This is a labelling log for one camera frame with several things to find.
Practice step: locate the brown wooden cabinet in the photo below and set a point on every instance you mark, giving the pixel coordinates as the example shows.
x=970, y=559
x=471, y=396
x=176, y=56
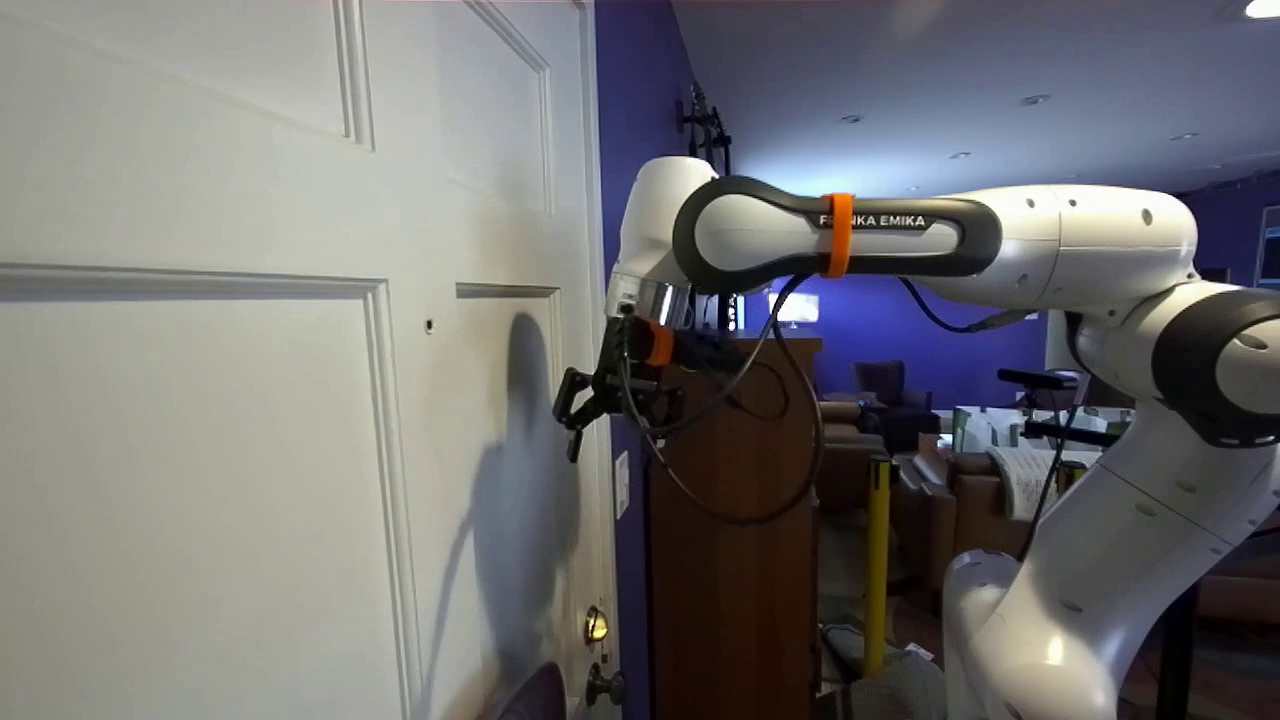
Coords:
x=733, y=614

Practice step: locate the white light switch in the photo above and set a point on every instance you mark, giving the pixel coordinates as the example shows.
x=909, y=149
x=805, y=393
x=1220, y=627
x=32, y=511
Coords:
x=623, y=486

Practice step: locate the black camera on pole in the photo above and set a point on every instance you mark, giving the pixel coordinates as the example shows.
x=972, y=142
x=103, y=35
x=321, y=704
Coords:
x=891, y=413

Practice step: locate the white panel door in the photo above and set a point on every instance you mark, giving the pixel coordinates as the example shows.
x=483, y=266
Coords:
x=201, y=465

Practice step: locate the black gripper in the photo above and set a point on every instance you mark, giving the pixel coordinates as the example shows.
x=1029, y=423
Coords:
x=635, y=380

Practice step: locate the black metal stand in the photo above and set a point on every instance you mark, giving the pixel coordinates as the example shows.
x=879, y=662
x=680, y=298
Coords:
x=1178, y=654

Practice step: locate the bright ceiling light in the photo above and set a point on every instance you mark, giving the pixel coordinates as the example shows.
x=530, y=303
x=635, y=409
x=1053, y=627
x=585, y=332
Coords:
x=1262, y=4

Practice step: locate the black camera rig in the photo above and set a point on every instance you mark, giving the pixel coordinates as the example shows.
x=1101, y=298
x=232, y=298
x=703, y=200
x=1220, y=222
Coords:
x=1066, y=428

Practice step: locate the glowing monitor screen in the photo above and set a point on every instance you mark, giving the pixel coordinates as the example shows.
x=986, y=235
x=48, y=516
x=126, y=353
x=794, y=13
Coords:
x=798, y=307

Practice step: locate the brass deadbolt lock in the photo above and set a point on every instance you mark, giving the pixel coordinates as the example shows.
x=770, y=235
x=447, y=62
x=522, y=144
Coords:
x=597, y=627

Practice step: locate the yellow stand pole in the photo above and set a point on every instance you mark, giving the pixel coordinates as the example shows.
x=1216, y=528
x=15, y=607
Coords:
x=879, y=561

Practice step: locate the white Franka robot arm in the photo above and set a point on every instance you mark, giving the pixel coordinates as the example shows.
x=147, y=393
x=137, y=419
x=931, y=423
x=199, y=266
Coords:
x=1134, y=532

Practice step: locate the dark brass door knob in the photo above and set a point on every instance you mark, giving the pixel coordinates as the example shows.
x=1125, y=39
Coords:
x=602, y=685

